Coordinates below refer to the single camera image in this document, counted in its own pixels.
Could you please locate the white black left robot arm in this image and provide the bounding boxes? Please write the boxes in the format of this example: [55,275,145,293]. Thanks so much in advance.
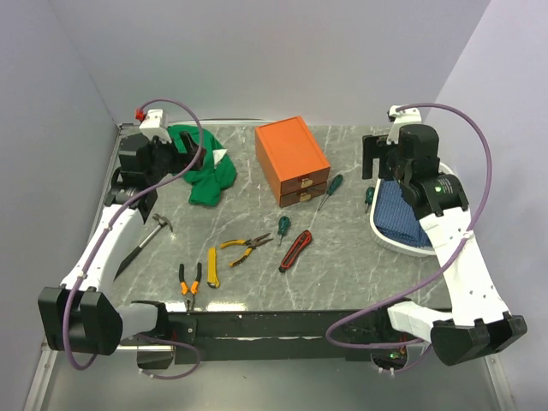
[38,129,205,361]

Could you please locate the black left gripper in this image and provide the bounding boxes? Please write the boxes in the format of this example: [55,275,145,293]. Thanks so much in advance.
[146,130,206,185]

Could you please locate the yellow black long-nose pliers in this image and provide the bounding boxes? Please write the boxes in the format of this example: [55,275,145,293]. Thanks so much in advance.
[219,232,274,268]

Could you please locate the orange drawer box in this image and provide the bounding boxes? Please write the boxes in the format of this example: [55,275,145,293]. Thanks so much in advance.
[255,116,331,204]

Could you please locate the black handled hammer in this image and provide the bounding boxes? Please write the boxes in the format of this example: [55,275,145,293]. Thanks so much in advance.
[114,213,173,279]

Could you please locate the stubby green screwdriver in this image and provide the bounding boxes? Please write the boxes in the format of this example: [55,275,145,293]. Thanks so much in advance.
[364,187,375,214]
[277,216,291,245]

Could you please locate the orange black small pliers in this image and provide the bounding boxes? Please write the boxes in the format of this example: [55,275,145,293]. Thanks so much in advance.
[178,262,202,313]

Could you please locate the white perforated basket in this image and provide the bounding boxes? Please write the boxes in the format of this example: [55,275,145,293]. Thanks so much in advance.
[366,179,435,258]

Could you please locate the clear bottom drawer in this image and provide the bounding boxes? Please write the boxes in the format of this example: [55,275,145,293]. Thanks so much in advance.
[278,182,327,208]

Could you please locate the yellow utility knife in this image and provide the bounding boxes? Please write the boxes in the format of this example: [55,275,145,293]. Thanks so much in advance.
[207,247,220,289]

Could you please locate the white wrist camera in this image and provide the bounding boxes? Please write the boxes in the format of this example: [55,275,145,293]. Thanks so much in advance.
[134,109,167,132]
[386,105,422,145]

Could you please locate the green cloth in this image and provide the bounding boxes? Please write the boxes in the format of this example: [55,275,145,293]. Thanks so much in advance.
[182,129,237,207]

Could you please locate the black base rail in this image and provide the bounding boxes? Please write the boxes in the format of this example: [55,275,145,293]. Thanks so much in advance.
[119,307,455,369]

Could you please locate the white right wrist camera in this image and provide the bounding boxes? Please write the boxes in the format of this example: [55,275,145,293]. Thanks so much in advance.
[386,105,422,145]

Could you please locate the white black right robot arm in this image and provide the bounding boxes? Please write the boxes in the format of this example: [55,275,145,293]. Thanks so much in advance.
[362,124,527,366]

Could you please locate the clear top drawer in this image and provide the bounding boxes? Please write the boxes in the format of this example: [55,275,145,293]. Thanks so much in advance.
[270,168,331,195]

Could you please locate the blue checked cloth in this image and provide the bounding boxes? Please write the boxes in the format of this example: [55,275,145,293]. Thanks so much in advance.
[373,180,432,248]

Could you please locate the red black utility knife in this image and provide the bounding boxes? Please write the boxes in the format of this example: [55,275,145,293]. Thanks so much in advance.
[278,230,313,273]

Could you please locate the long green screwdriver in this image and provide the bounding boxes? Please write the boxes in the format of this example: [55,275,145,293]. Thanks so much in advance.
[317,174,343,211]

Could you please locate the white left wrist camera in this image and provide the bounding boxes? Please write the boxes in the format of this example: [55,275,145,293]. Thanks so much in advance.
[134,109,167,132]

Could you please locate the clear drawer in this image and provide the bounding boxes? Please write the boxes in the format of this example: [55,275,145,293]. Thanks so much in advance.
[270,168,331,195]
[278,182,327,208]

